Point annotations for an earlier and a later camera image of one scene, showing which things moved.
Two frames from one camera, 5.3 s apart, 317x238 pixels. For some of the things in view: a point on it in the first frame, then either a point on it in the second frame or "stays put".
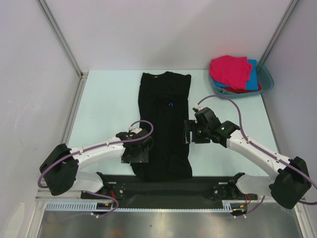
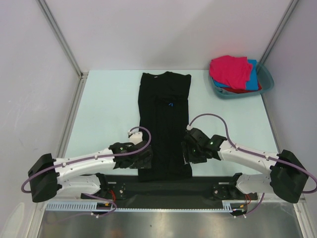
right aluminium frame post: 290,9 stays put
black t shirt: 163,97 stays put
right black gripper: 190,125 to 186,148
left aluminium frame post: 61,36 stays put
